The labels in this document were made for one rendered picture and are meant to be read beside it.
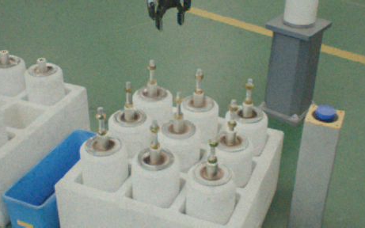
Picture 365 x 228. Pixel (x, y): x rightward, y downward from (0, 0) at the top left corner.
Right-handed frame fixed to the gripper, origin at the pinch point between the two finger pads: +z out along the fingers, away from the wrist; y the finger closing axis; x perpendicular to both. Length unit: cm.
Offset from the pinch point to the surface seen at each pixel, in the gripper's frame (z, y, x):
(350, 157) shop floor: 25, -29, 53
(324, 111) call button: -13, 0, 65
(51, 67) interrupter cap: -0.7, 38.6, 5.7
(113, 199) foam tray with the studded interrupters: 0, 42, 54
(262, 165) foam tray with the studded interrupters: 2, 10, 60
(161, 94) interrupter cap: -2.4, 19.9, 32.0
